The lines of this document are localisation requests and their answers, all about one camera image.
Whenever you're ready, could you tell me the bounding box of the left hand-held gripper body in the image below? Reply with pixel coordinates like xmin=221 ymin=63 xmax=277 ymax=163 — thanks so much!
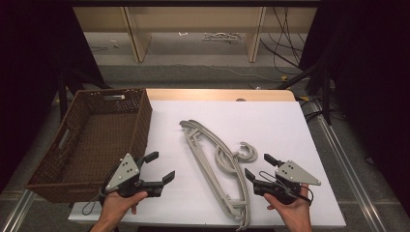
xmin=102 ymin=153 xmax=163 ymax=198

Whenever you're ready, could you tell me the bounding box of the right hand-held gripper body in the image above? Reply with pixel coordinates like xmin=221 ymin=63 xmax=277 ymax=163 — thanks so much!
xmin=253 ymin=159 xmax=322 ymax=205

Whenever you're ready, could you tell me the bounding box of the grey plastic clothes hanger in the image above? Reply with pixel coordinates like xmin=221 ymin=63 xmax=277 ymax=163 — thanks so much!
xmin=179 ymin=121 xmax=255 ymax=223
xmin=183 ymin=119 xmax=259 ymax=232

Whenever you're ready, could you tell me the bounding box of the brown woven basket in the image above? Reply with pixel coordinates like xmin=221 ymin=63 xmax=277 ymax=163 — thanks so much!
xmin=24 ymin=88 xmax=154 ymax=204

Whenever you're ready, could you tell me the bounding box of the person's left hand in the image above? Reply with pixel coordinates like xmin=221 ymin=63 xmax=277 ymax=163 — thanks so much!
xmin=98 ymin=190 xmax=150 ymax=224

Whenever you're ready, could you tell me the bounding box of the person's right hand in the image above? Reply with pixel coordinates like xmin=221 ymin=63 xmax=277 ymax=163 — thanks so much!
xmin=263 ymin=183 xmax=313 ymax=227

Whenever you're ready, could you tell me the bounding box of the white table mat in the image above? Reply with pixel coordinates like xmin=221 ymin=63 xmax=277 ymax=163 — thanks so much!
xmin=68 ymin=100 xmax=347 ymax=230

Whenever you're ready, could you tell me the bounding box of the light wooden table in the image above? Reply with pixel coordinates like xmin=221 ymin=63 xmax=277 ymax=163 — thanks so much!
xmin=145 ymin=88 xmax=297 ymax=102

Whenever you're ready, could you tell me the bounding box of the black metal stand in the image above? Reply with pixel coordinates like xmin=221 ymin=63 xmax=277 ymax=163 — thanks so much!
xmin=56 ymin=62 xmax=112 ymax=122
xmin=275 ymin=54 xmax=335 ymax=126

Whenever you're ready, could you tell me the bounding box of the dark curtain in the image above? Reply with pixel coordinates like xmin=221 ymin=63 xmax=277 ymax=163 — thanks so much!
xmin=0 ymin=0 xmax=107 ymax=194
xmin=298 ymin=0 xmax=410 ymax=207

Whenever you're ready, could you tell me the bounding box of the beige wooden shelf unit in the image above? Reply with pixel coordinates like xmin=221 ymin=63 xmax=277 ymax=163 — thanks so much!
xmin=73 ymin=6 xmax=319 ymax=64

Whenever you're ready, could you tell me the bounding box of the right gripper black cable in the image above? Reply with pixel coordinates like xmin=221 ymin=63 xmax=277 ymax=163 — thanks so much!
xmin=258 ymin=170 xmax=314 ymax=205

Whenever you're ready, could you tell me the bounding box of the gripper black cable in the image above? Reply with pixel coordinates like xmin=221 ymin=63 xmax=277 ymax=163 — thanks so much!
xmin=258 ymin=170 xmax=314 ymax=205
xmin=81 ymin=185 xmax=109 ymax=217

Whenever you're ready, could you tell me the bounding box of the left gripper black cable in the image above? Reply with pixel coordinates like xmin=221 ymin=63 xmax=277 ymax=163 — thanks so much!
xmin=81 ymin=185 xmax=109 ymax=217

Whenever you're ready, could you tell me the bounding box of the metal floor rail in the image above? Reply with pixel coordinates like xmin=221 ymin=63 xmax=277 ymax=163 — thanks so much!
xmin=307 ymin=98 xmax=390 ymax=232
xmin=0 ymin=188 xmax=35 ymax=232

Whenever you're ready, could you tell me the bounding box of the bundle of black floor cables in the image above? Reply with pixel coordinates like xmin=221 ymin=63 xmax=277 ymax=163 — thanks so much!
xmin=259 ymin=6 xmax=311 ymax=76

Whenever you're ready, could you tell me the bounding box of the tangle of pale cords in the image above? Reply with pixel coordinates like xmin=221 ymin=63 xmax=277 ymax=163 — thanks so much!
xmin=202 ymin=31 xmax=242 ymax=44

